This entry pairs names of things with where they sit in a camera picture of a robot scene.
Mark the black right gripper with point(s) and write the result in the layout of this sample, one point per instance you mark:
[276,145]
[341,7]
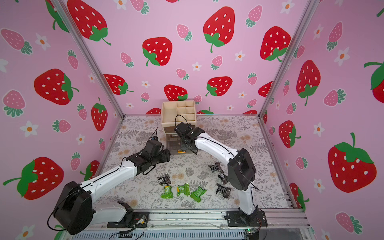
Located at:
[184,141]

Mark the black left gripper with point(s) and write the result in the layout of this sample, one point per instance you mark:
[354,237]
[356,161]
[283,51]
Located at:
[166,156]

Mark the green cookie packet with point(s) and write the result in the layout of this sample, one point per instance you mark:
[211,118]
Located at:
[183,189]
[168,194]
[196,195]

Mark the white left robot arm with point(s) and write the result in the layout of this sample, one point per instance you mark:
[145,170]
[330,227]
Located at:
[76,208]

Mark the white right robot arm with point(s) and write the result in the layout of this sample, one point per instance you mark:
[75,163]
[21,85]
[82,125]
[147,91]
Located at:
[241,173]

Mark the cream drawer organizer cabinet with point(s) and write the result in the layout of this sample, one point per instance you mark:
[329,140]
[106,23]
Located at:
[174,113]

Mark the black checkered cookie packet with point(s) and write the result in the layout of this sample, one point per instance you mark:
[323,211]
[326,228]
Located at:
[225,191]
[164,180]
[223,178]
[216,167]

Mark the aluminium corner post left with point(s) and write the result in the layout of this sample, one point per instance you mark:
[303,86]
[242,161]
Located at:
[64,13]

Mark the aluminium corner post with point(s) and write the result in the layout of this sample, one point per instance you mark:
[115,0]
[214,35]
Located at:
[300,30]
[64,13]

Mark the aluminium corner post right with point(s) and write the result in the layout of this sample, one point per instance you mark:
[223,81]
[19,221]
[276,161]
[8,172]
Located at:
[300,30]

